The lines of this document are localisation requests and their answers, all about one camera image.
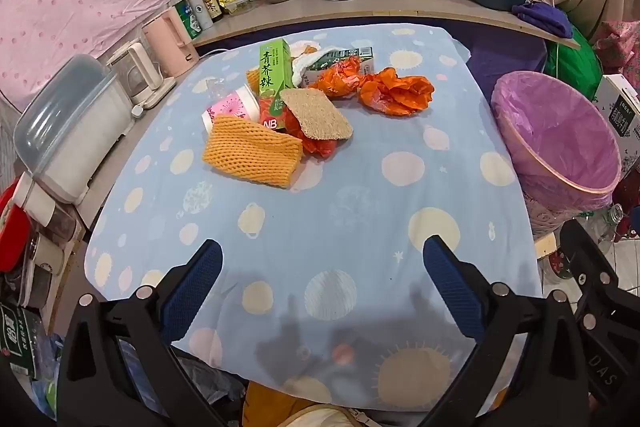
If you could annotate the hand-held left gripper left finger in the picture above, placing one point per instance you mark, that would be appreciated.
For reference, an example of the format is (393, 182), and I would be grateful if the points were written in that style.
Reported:
(195, 292)

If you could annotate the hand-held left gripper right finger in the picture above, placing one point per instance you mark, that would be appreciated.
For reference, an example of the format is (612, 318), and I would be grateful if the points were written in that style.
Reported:
(450, 287)

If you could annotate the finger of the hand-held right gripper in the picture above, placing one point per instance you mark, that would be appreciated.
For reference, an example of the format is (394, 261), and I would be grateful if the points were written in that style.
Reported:
(595, 287)

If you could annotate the pink lined trash bin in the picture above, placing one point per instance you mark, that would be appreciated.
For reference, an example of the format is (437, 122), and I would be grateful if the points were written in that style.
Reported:
(555, 132)

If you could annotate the clear glass jar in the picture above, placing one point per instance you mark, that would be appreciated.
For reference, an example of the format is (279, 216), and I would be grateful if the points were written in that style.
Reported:
(612, 217)

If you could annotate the blue printed blanket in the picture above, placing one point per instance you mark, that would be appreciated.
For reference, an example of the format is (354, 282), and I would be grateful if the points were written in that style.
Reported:
(350, 217)

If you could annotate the large orange foam net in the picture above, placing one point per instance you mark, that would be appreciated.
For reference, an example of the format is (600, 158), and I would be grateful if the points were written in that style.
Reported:
(250, 152)

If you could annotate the blue plastic bag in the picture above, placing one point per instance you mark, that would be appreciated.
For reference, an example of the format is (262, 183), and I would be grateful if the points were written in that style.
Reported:
(45, 357)

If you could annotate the white cardboard box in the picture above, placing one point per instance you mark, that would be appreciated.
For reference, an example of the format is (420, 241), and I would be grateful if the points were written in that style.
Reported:
(617, 107)

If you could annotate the green packet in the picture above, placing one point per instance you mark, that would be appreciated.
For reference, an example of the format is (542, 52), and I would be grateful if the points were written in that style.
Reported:
(17, 334)

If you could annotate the white jar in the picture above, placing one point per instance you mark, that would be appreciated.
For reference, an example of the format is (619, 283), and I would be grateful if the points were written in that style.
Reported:
(35, 202)

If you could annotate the crumpled orange plastic bag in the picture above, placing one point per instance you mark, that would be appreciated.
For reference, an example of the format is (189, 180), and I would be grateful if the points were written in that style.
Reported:
(400, 94)
(315, 148)
(340, 79)

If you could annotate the white container grey lid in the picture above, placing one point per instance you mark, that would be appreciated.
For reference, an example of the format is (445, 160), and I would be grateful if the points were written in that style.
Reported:
(75, 147)

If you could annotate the pink paper cup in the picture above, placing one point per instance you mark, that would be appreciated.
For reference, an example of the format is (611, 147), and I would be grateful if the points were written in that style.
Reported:
(232, 107)

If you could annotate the white power plug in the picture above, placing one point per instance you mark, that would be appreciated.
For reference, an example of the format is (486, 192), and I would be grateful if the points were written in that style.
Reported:
(137, 110)

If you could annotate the red lid jar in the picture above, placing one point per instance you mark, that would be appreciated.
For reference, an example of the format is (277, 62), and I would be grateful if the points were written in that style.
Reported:
(12, 227)

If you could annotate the brown loofah pad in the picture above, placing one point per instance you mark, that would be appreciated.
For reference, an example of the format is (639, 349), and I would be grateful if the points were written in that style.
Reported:
(315, 114)

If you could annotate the green plastic bag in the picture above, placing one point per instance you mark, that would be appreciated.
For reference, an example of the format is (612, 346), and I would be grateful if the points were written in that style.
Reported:
(575, 62)

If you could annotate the white electric kettle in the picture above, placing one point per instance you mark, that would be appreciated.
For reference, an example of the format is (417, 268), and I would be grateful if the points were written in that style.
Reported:
(140, 72)

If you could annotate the green paper box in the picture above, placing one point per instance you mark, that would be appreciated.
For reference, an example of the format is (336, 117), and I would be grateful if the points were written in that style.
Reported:
(275, 72)

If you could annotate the white foam net strip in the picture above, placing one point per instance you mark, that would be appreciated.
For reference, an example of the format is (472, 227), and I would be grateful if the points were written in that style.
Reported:
(300, 69)

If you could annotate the pink kettle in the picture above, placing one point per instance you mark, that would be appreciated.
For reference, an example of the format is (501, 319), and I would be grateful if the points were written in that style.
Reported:
(170, 42)

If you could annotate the green white drink carton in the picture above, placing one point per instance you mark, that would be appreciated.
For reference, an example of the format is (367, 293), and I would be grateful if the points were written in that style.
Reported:
(345, 57)

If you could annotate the purple cloth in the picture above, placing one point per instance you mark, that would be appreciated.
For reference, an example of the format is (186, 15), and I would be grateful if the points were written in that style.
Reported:
(542, 19)

